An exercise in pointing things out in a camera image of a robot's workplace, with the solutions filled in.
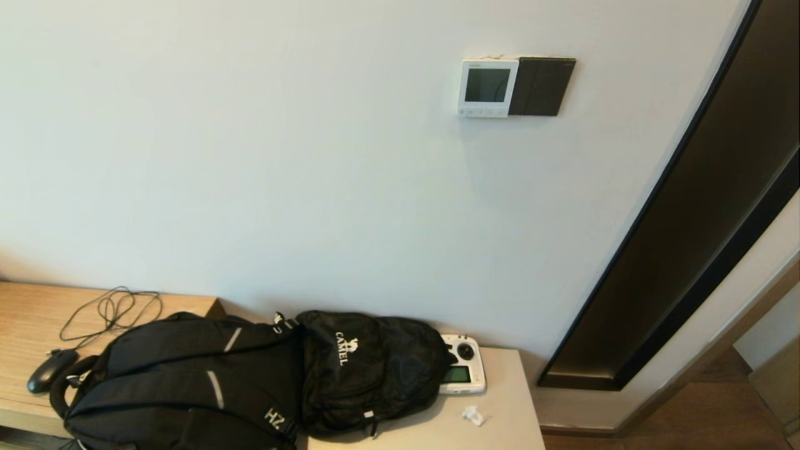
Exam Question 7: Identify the white wall thermostat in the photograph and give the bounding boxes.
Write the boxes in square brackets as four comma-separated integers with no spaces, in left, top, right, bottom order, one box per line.
[457,59,519,119]

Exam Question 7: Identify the black Camel logo backpack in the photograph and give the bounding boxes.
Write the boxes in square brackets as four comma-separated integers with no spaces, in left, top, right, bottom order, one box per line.
[294,309,457,437]

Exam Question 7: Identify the white remote controller with screen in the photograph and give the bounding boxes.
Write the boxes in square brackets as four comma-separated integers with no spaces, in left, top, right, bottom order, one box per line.
[437,334,488,395]

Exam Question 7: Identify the white low cabinet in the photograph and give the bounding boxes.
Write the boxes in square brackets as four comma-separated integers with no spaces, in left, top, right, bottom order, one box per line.
[294,347,548,450]

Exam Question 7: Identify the black backpack with grey stripes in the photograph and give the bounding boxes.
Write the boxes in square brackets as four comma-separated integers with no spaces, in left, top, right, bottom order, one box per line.
[49,311,307,450]

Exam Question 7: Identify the brown wooden door trim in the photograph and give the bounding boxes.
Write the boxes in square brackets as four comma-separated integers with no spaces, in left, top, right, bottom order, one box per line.
[541,256,800,438]

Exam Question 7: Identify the black computer mouse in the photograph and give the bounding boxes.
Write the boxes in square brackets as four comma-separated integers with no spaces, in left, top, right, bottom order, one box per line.
[26,349,79,394]

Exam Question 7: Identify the light wooden desk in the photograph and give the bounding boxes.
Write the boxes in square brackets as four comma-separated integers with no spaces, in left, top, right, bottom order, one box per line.
[0,280,226,438]

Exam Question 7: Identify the black wall switch panel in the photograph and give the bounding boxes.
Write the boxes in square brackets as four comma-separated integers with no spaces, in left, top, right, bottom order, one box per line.
[508,57,577,117]

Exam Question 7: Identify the thin black mouse cable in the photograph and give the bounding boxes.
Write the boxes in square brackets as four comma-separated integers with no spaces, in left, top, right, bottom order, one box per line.
[50,286,163,357]

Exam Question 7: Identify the dark brown door frame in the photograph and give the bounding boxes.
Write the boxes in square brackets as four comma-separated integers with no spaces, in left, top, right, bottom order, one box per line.
[536,0,800,392]

